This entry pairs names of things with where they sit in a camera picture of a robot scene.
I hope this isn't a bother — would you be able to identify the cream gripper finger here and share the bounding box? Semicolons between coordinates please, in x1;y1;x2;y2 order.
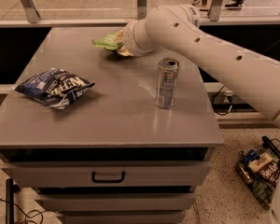
117;45;133;57
114;30;123;44

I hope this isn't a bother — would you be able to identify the green rice chip bag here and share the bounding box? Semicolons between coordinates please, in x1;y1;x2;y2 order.
92;32;123;50

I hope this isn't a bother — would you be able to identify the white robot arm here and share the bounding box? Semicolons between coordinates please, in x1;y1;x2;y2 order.
119;5;280;129

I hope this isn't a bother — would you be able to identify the blue chip bag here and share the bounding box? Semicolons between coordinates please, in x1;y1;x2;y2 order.
13;68;95;109

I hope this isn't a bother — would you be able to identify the brown snack bag in basket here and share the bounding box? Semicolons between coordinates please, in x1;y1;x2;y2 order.
248;152;280;186

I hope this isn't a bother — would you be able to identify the silver drink can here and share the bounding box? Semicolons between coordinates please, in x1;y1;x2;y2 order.
156;58;179;109

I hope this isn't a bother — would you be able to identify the grey drawer cabinet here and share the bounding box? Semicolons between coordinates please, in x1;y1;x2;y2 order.
0;28;224;224

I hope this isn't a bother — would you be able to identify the metal railing frame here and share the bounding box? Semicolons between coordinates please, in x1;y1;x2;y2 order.
0;0;280;28

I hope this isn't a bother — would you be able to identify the black cable at wall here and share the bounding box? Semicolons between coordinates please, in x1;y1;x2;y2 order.
211;85;233;117

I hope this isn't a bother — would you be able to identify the black drawer handle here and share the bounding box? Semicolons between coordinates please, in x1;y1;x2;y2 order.
91;171;126;184

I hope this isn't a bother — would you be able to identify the black stand post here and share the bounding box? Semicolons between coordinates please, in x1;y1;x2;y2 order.
6;178;14;224

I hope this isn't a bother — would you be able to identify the black wire basket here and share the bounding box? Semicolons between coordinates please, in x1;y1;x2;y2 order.
234;136;280;210

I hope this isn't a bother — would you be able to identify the black floor cable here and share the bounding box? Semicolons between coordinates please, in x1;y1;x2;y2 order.
0;194;59;224

